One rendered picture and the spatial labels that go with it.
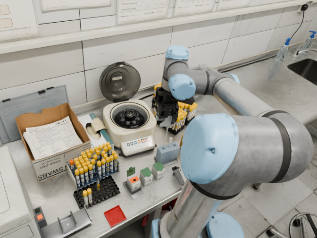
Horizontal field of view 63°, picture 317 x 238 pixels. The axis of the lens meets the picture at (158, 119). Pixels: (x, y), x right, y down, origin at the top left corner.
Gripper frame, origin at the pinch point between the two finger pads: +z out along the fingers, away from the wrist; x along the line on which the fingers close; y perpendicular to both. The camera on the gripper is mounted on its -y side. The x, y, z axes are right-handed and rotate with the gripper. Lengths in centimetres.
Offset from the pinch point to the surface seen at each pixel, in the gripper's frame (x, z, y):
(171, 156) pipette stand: 1.9, 20.3, -3.9
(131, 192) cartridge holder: 12.0, 22.2, 19.8
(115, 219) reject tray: 19.2, 25.1, 29.4
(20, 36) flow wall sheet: -44, -23, 47
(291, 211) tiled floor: 29, 113, -121
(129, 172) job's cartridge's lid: 6.4, 15.2, 19.3
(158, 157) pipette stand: 0.2, 20.2, 2.0
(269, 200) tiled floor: 13, 113, -110
